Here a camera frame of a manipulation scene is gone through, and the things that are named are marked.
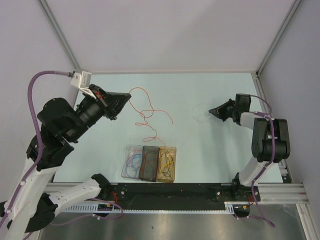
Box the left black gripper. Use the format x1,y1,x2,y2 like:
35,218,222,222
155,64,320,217
67,83,133,141

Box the white thin cable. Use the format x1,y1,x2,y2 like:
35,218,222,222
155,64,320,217
191,103,213,124

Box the orange thin cable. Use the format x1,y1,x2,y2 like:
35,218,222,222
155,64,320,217
129,86,174,148

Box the blue thin cable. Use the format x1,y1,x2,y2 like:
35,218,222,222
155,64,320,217
124,153,142,177

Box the pink thin cable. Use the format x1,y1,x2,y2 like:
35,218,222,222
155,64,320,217
124,147,143,173

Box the brown thin cable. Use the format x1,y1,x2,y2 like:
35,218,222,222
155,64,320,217
158,152,175,180

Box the yellow thin cable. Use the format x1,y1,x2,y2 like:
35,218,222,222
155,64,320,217
158,148,176,176

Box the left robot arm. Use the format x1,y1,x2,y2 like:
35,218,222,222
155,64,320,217
0,84,131,240

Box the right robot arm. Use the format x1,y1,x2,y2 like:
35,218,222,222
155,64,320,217
208,93,291,201

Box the clear plastic bin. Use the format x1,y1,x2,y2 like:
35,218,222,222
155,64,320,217
121,144,143,179

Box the dark grey plastic bin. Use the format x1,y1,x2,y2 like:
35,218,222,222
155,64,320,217
139,145,159,182

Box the amber plastic bin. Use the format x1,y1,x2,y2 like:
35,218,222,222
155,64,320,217
156,146,177,183

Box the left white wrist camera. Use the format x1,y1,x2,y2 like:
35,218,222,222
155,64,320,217
69,69,97,99

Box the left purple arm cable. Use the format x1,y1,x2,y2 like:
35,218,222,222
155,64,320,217
0,70,124,240

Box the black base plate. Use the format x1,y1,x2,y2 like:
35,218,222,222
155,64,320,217
98,185,261,211

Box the white slotted cable duct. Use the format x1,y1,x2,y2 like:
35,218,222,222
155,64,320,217
62,201,237,215

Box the aluminium frame rail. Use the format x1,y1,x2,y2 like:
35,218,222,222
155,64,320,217
47,181,309,205

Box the left aluminium corner post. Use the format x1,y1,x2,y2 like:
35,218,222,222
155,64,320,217
37,0,81,70

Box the aluminium corner post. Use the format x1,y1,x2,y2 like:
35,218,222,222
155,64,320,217
255,0,304,76
37,0,81,70

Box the right aluminium corner post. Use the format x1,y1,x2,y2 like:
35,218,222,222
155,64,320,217
255,0,304,76

